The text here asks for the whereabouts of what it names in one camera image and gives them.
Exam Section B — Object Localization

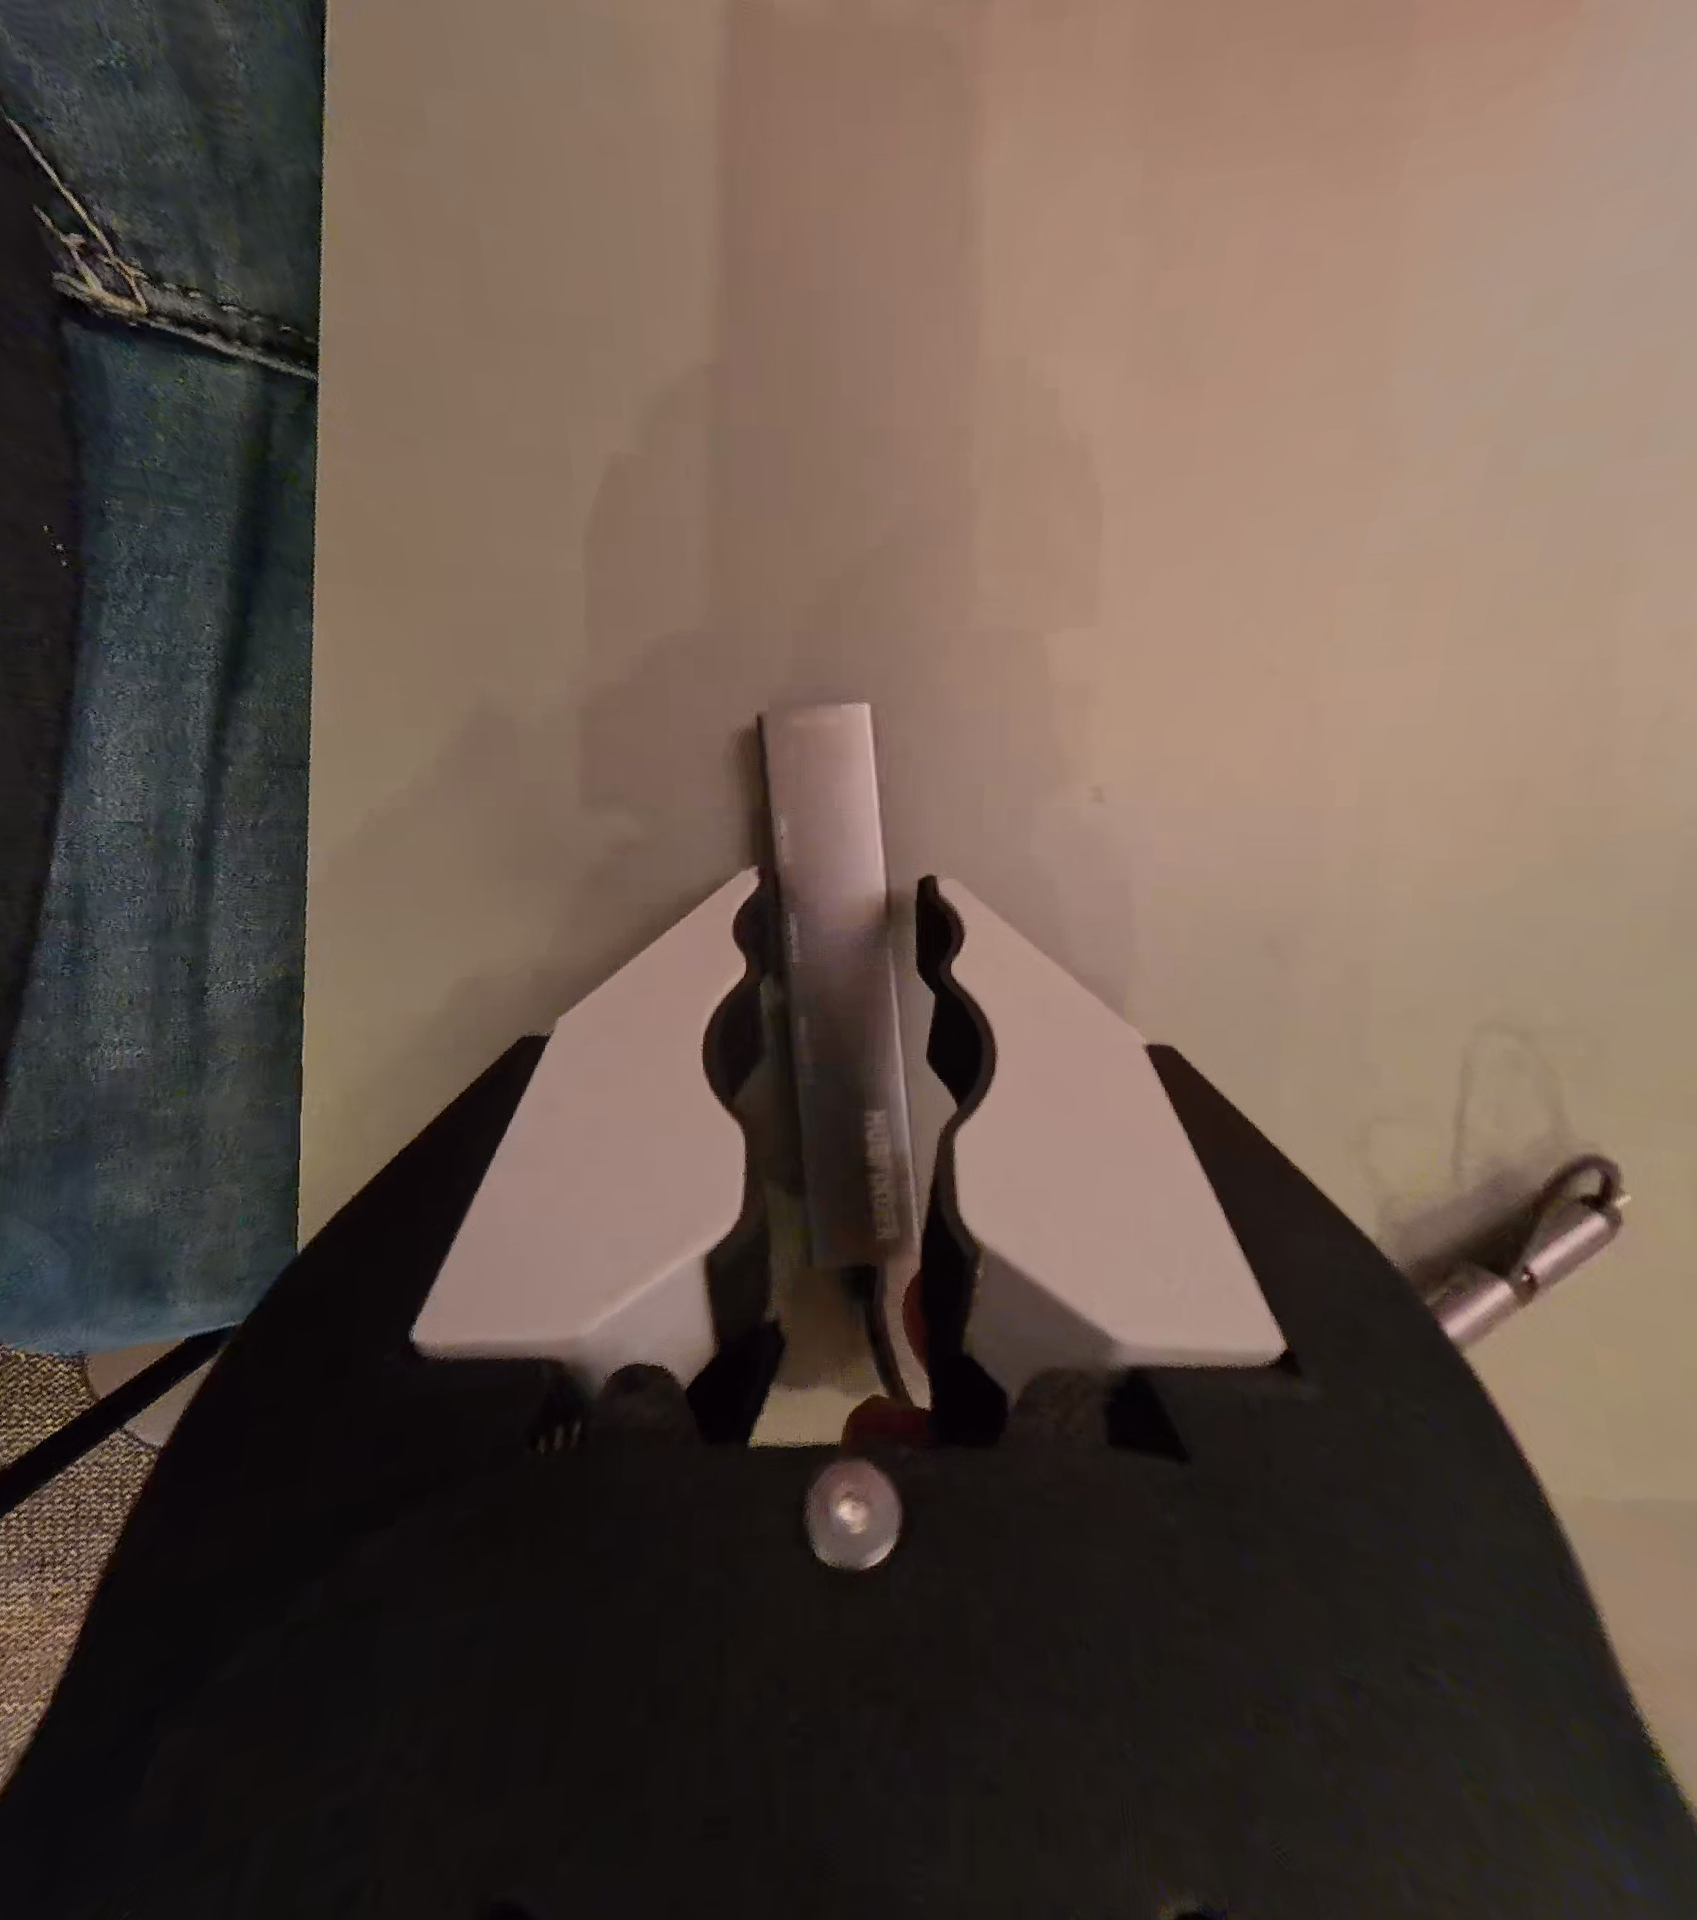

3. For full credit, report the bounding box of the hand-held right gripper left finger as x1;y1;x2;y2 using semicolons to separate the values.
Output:
410;866;781;1369

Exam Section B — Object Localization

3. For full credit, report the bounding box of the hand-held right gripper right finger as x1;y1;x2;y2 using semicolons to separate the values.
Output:
914;875;1294;1377

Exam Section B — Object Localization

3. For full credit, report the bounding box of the grey lettered USB hub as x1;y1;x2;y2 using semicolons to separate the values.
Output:
755;701;1631;1418

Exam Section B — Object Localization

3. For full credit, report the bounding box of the thin black rod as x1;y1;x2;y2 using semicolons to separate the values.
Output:
0;1326;232;1598

